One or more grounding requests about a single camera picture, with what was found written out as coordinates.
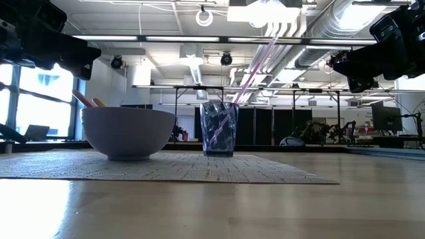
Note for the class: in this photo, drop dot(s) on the black background rig frame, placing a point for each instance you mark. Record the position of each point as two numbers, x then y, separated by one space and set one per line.
199 88

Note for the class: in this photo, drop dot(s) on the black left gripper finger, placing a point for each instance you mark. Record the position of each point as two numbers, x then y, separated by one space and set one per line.
83 71
73 53

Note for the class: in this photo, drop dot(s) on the open laptop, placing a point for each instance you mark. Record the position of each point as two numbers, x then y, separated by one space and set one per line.
36 132

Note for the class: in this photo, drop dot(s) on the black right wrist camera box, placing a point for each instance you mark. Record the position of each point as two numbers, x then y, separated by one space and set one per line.
391 28

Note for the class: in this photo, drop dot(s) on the silver ceiling duct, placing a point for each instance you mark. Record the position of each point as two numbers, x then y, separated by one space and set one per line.
335 30

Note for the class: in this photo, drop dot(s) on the blue clear faceted glass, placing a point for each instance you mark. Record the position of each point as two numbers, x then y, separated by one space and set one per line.
229 139

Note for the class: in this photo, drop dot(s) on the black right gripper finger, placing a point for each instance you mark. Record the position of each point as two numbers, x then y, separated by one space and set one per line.
362 63
360 84

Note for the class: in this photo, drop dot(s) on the black round ceiling spotlight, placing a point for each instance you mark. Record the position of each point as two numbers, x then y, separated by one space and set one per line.
226 59
116 62

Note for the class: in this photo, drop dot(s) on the pink drinking straw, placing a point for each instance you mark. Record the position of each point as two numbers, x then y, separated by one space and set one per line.
256 68

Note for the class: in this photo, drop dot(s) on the grey woven placemat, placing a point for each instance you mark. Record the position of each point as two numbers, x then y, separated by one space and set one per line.
199 169

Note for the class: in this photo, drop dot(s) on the black overhead frame bar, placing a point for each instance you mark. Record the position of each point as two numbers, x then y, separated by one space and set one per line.
225 40

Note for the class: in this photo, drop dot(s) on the black background robot arms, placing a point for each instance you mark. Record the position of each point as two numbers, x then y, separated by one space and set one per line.
328 131

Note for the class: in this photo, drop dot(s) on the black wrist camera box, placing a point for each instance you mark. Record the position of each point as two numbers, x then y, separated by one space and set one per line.
33 15
391 28

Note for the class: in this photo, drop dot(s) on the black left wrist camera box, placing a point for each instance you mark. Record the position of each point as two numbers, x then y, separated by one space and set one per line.
33 15

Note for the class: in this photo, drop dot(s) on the white round bowl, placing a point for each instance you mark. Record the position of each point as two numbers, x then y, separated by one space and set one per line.
126 132

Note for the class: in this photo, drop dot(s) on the black table edge frame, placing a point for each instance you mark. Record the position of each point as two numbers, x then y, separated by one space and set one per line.
265 148

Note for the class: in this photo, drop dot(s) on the black computer monitor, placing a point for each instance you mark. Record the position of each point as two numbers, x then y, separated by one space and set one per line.
386 119

